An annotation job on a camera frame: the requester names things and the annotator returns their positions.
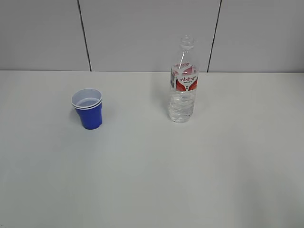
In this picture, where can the clear Wahaha water bottle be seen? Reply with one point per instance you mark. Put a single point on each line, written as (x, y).
(183, 81)

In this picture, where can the blue paper cup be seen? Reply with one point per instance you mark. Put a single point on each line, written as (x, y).
(88, 105)

